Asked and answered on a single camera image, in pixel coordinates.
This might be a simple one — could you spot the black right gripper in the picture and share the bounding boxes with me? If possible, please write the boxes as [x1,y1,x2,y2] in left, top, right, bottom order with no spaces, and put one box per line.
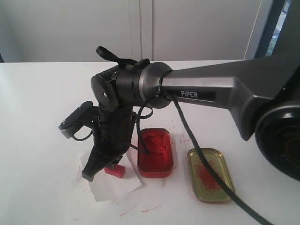
[82,105,135,182]

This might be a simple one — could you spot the thin black camera cable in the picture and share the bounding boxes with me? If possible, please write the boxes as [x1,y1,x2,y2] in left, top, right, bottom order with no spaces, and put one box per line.
[71,93,162,155]

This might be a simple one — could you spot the white cabinet doors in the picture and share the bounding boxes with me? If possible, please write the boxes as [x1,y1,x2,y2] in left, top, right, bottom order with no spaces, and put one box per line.
[0,0,272,62]

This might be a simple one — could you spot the brass tin lid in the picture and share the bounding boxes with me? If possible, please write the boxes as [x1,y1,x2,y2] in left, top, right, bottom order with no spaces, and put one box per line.
[187,148,234,203]

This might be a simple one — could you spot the white paper sheet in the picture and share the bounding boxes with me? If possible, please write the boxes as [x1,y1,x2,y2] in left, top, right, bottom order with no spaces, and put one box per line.
[80,153,142,202]

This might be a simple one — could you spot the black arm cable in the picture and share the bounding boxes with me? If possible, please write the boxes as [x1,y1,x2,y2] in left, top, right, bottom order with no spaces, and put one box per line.
[164,91,275,225]

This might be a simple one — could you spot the dark window frame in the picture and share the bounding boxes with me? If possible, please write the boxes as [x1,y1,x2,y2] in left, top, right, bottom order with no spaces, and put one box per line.
[254,0,300,58]

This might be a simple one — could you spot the red ink paste tin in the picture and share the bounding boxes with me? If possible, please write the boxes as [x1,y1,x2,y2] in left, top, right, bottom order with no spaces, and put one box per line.
[137,128,173,179]

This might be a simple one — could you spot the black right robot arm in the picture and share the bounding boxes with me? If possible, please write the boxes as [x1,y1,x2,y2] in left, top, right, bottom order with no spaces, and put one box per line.
[91,46,300,180]

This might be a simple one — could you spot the red plastic stamp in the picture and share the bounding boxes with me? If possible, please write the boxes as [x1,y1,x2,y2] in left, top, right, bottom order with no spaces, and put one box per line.
[104,165,126,178]

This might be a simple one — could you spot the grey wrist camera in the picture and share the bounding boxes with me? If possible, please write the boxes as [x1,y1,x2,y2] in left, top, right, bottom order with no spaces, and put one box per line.
[58,101,93,139]

